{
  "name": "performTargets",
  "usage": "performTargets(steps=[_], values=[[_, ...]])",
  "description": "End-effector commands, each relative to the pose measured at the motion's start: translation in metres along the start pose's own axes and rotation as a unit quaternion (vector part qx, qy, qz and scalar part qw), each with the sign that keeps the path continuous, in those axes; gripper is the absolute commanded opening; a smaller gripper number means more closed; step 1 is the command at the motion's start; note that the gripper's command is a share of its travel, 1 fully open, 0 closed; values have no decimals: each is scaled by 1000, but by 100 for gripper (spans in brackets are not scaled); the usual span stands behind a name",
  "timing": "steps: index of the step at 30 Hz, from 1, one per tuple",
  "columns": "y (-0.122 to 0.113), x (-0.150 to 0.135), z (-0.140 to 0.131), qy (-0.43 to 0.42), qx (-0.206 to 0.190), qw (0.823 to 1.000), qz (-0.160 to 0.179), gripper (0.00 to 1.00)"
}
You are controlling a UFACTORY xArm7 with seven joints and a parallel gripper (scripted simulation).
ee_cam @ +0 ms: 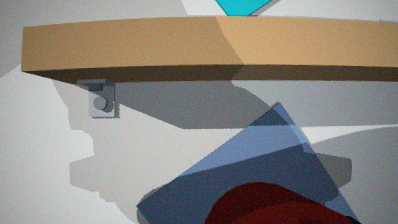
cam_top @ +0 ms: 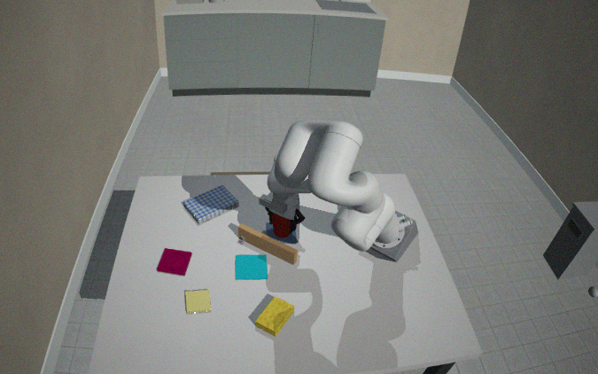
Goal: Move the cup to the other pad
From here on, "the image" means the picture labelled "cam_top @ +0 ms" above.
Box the yellow sponge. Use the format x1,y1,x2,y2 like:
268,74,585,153
255,296,294,336

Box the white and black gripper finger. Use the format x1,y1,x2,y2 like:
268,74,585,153
265,207,274,224
290,209,305,234

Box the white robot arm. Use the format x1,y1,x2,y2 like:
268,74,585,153
260,120,413,251

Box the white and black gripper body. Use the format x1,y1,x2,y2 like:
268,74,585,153
269,193,299,220

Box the yellow square pad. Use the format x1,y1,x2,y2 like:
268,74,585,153
185,290,212,313

